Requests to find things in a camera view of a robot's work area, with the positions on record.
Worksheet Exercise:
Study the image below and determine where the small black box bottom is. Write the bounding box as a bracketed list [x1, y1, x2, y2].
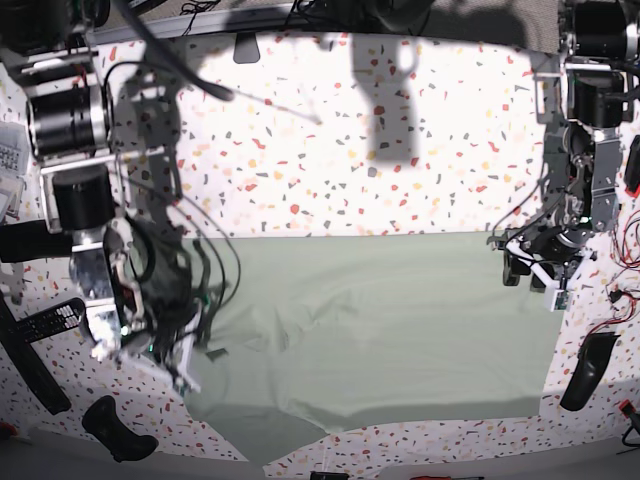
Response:
[309, 471, 350, 480]

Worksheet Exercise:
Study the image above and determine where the red handled screwdriver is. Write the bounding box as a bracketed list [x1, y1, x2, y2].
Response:
[409, 474, 485, 480]

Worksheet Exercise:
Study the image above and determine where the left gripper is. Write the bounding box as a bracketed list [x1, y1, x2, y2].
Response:
[502, 220, 594, 293]

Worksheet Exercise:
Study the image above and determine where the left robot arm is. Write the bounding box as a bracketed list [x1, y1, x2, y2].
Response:
[490, 1, 639, 293]

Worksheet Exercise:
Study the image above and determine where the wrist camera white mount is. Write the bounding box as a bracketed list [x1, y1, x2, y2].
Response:
[503, 240, 597, 312]
[91, 332, 201, 396]

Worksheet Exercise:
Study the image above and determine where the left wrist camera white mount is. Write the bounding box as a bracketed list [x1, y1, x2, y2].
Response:
[503, 240, 597, 312]

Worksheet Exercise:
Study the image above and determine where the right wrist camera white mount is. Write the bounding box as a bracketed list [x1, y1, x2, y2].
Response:
[91, 332, 201, 396]

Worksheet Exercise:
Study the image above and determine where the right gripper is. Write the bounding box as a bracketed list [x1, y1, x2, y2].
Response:
[112, 219, 210, 370]

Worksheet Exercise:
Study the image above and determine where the light green T-shirt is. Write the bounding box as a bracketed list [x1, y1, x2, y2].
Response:
[184, 233, 562, 465]

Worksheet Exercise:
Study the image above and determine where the red black device right edge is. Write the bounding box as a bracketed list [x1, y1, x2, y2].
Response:
[624, 135, 640, 198]

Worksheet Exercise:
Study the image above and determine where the red black wire bundle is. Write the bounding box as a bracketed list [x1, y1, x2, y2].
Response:
[585, 201, 640, 351]

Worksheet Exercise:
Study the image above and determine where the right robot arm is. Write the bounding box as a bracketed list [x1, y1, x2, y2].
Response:
[1, 1, 207, 378]

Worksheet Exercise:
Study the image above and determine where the black cylindrical roll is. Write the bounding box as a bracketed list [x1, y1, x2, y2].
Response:
[0, 220, 73, 264]

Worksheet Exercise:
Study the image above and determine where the black TV remote control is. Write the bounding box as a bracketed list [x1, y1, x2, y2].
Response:
[16, 298, 86, 343]

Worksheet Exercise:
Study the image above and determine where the long black bar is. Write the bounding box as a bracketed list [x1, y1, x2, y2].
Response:
[1, 297, 71, 415]

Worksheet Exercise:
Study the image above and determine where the black curved handle right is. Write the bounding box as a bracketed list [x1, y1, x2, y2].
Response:
[560, 332, 619, 412]

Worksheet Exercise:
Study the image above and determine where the black game controller grip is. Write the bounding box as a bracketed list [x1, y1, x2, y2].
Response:
[82, 395, 159, 463]

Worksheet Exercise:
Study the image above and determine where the clear plastic parts box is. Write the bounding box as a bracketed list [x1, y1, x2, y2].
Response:
[1, 122, 31, 220]

